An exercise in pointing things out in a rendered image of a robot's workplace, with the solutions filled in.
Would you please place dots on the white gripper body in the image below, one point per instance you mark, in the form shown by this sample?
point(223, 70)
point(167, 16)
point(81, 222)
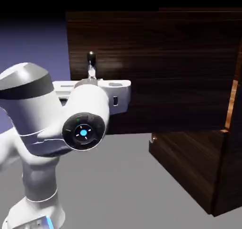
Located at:
point(119, 92)

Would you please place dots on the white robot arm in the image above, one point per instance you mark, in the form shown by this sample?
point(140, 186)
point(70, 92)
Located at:
point(37, 115)

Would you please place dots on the large dark wood cabinet door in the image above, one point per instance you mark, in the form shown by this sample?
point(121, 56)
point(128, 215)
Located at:
point(170, 62)

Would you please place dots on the small dark wood cabinet door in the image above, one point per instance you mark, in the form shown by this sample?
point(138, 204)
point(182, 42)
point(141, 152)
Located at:
point(189, 160)

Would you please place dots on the dark wood cabinet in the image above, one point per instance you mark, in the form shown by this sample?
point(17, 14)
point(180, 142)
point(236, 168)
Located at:
point(232, 176)

